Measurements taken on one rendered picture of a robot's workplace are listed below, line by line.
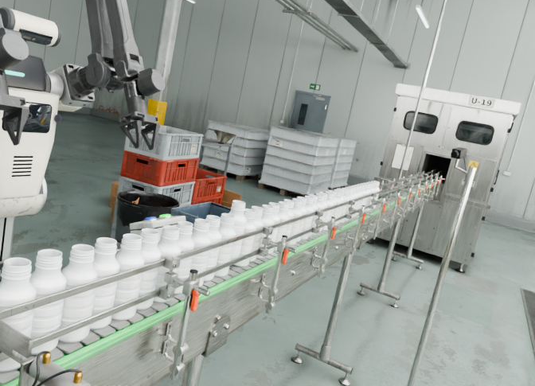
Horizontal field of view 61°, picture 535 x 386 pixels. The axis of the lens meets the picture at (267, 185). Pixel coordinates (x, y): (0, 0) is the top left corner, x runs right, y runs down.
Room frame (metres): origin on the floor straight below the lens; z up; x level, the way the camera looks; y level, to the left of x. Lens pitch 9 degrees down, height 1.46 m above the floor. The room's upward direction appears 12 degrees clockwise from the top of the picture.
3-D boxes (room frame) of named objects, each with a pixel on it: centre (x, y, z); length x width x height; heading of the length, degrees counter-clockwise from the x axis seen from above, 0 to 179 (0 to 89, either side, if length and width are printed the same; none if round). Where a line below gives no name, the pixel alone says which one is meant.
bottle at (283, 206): (1.48, -0.07, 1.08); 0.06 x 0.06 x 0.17
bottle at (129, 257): (0.84, 0.24, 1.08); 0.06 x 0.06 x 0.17
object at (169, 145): (3.91, 0.95, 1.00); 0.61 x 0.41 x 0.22; 162
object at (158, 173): (3.92, 0.95, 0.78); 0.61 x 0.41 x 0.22; 162
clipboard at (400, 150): (5.74, -1.60, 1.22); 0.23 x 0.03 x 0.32; 65
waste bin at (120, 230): (3.24, 0.83, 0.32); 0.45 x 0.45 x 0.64
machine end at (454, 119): (6.26, -2.30, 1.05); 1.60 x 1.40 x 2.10; 155
